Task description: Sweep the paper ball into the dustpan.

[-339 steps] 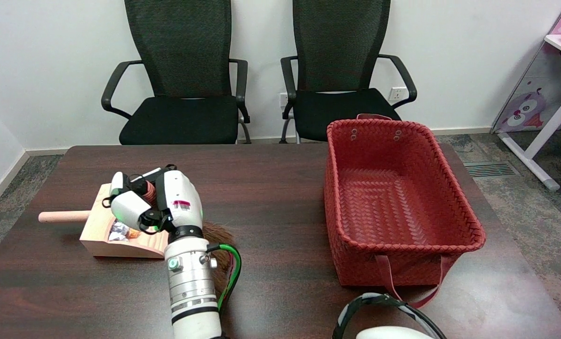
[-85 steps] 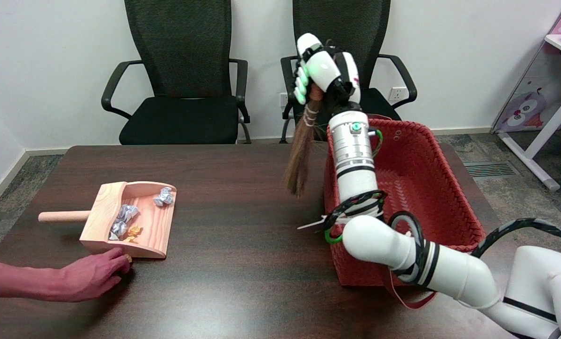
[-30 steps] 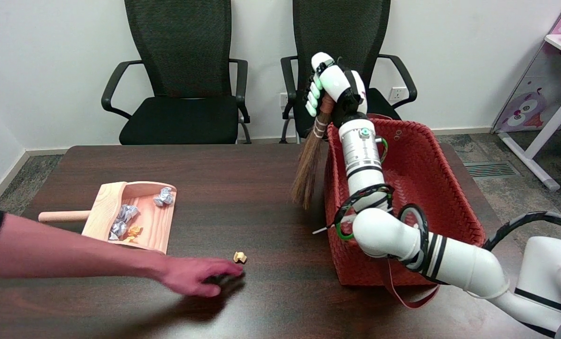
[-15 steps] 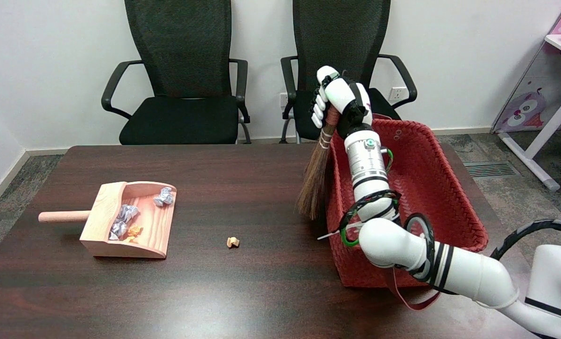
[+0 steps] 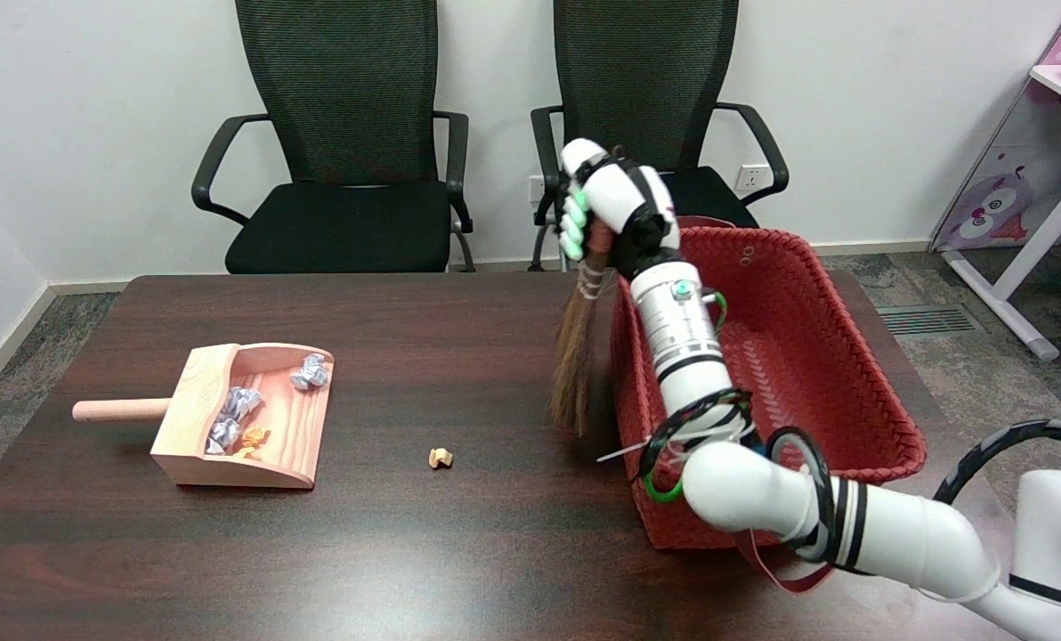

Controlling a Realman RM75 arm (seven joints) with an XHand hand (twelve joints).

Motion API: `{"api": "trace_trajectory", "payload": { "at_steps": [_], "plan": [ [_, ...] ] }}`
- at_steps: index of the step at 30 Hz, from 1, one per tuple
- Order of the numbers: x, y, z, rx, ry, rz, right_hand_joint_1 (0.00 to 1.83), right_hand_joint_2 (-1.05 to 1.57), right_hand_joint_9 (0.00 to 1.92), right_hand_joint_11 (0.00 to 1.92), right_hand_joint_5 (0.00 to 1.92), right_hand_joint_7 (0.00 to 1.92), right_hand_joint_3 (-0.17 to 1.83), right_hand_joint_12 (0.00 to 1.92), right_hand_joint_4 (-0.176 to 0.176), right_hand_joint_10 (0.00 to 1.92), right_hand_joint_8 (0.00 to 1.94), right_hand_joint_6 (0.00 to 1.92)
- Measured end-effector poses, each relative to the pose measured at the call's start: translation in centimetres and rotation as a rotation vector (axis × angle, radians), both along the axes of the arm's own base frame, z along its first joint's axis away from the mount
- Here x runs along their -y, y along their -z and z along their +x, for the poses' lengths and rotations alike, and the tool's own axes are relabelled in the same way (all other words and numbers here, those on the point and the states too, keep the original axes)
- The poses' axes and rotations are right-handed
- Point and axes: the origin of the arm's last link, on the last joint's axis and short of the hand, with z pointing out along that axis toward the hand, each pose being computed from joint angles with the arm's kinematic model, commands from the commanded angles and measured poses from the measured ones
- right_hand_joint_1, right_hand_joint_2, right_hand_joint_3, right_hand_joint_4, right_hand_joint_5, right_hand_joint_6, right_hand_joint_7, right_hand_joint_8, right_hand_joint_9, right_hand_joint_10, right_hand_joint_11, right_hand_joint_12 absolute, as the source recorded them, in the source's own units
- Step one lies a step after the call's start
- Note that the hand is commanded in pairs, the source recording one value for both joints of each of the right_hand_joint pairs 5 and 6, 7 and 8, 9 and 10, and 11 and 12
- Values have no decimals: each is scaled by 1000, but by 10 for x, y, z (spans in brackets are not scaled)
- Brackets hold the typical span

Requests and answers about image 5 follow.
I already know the grey floor vent grille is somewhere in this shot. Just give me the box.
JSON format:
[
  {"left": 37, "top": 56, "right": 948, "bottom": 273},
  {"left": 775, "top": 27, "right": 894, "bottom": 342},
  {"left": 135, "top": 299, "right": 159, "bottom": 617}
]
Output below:
[{"left": 876, "top": 305, "right": 985, "bottom": 337}]

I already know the wooden dustpan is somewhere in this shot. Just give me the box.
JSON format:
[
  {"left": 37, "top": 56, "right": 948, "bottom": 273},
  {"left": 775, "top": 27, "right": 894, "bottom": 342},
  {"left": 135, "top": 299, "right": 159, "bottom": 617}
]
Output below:
[{"left": 72, "top": 343, "right": 336, "bottom": 491}]

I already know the red woven basket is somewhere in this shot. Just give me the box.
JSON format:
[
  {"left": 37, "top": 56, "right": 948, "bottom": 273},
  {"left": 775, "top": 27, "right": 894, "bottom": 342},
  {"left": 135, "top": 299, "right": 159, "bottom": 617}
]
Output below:
[{"left": 609, "top": 214, "right": 928, "bottom": 595}]

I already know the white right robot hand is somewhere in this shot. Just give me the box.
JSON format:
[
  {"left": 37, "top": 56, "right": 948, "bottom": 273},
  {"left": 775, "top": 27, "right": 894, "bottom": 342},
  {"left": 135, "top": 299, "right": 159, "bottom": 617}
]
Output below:
[{"left": 558, "top": 138, "right": 683, "bottom": 281}]

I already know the black mesh office chair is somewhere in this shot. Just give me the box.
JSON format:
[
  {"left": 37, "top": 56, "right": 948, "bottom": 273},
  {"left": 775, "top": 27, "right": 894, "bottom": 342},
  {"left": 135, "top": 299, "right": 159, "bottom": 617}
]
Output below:
[
  {"left": 529, "top": 0, "right": 790, "bottom": 272},
  {"left": 190, "top": 0, "right": 476, "bottom": 275}
]

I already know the black sleeved cable loop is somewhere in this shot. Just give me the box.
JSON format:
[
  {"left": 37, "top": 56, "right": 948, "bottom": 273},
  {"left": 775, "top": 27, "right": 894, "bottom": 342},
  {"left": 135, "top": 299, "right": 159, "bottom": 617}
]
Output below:
[{"left": 933, "top": 418, "right": 1061, "bottom": 505}]

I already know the owl print side panel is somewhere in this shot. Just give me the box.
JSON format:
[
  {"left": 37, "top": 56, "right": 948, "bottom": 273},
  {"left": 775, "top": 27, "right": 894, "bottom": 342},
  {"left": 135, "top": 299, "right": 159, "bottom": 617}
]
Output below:
[{"left": 929, "top": 85, "right": 1061, "bottom": 255}]

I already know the brown straw hand broom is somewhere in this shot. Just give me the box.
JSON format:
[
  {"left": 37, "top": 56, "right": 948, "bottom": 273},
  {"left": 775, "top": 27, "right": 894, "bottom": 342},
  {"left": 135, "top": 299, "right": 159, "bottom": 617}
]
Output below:
[{"left": 549, "top": 147, "right": 622, "bottom": 438}]

